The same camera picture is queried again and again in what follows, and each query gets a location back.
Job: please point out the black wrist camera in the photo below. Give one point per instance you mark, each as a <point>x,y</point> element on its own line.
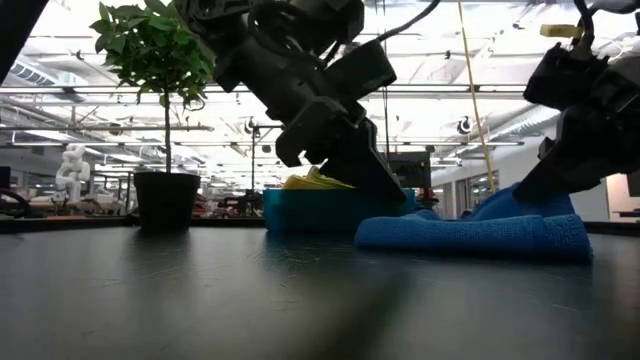
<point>365,70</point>
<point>560,80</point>

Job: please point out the round black ceiling fixture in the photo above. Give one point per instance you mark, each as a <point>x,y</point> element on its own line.
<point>465,125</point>

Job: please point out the dark wall screen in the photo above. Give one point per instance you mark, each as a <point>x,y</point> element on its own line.
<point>635,185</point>

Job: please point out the tan slanted pole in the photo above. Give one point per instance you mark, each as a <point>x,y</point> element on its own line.
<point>472,95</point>

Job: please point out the green potted plant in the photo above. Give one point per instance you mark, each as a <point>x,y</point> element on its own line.
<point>165,200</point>

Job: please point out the small yellow tag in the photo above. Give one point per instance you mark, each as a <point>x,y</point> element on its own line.
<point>560,31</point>

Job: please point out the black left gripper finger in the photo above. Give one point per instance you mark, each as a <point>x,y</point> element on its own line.
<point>375,170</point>
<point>340,170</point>

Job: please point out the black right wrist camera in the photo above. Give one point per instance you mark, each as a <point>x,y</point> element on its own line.
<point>560,80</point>

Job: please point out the yellow microfiber towel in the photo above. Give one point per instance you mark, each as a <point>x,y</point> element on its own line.
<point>295,183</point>

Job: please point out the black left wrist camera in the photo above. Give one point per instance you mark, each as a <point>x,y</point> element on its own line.
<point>365,70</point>

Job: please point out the blue microfiber towel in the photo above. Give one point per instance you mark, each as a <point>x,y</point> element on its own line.
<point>475,235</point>

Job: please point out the white robot figure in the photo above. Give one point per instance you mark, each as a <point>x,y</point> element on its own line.
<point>72,172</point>

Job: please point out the black computer monitor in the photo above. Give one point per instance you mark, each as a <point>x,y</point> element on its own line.
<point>412,170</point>

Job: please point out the black metal rig frame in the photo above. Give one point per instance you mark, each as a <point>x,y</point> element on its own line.
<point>252,150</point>

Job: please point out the teal plastic bin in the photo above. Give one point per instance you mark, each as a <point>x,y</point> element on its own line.
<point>320,210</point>

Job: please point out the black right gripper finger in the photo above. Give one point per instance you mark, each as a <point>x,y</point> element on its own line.
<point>565,175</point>

